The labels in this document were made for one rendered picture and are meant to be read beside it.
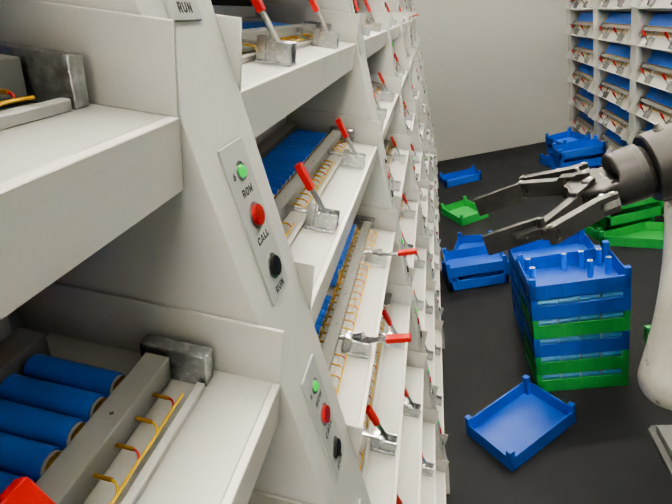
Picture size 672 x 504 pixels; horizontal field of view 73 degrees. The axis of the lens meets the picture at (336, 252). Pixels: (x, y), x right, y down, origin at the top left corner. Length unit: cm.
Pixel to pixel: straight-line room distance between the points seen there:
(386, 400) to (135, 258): 63
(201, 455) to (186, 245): 13
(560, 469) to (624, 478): 17
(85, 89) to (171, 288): 14
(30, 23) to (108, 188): 12
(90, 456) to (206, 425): 7
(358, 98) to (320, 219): 44
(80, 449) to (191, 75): 23
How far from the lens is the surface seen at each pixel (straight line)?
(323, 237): 56
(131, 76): 29
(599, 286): 168
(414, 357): 123
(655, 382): 122
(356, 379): 64
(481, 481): 165
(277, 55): 54
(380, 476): 79
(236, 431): 33
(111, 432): 31
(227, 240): 30
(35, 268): 21
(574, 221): 63
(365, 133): 98
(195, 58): 32
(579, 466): 170
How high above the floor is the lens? 132
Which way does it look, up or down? 24 degrees down
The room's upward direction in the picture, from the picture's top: 15 degrees counter-clockwise
